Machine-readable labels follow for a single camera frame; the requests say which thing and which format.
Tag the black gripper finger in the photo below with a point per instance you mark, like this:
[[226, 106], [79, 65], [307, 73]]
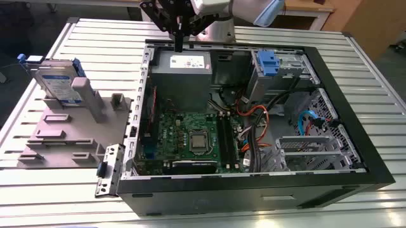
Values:
[[155, 16], [196, 26]]

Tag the hard disk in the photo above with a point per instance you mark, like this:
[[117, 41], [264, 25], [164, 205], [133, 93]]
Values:
[[56, 85]]

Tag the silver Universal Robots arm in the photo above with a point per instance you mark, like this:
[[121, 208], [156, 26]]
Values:
[[219, 31]]

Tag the metal disk bay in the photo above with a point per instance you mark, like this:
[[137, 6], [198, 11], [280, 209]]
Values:
[[304, 154]]

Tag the blue drive latch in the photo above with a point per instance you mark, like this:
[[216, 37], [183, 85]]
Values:
[[267, 61]]

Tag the grey power supply unit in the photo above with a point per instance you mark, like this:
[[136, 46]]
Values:
[[180, 90]]

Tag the metal optical drive cage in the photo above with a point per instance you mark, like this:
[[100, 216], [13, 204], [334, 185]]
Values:
[[284, 80]]

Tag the green motherboard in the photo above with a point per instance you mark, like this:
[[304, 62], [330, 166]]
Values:
[[171, 133]]

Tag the black RAM slot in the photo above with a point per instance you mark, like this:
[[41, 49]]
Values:
[[231, 140], [223, 140]]

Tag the silver CPU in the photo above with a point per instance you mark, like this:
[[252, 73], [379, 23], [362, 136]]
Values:
[[199, 142]]

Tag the grey parts rack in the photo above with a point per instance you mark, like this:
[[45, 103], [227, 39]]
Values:
[[81, 123]]

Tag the CPU socket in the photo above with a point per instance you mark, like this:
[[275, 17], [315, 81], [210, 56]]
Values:
[[199, 153]]

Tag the brown wooden cabinet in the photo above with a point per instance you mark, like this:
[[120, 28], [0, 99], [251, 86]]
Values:
[[381, 23]]

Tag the black graphics card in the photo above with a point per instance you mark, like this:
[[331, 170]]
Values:
[[194, 166]]

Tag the black open PC case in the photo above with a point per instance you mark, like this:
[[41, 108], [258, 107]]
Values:
[[222, 197]]

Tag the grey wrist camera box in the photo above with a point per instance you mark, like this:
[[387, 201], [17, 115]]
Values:
[[208, 6]]

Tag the wooden desk white frame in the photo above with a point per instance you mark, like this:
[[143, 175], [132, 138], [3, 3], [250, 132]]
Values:
[[310, 9]]

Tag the small blue bracket latch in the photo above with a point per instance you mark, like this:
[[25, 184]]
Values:
[[101, 169]]

